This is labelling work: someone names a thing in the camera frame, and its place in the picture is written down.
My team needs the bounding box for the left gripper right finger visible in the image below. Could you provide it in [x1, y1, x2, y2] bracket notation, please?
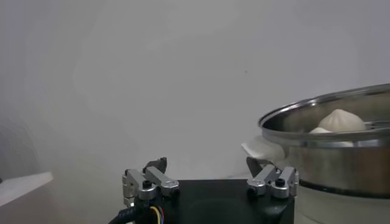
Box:
[246, 156, 300, 200]

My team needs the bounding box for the white steamed baozi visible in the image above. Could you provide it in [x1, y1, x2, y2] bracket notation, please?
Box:
[309, 127, 333, 135]
[317, 108, 367, 133]

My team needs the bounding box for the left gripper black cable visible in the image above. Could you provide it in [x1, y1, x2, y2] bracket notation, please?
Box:
[108, 205, 165, 224]

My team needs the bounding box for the stainless steel steamer basket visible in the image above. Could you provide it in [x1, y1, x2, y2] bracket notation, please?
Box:
[258, 83, 390, 198]

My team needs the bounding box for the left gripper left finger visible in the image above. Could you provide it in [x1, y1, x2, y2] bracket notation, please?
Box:
[121, 156, 180, 208]

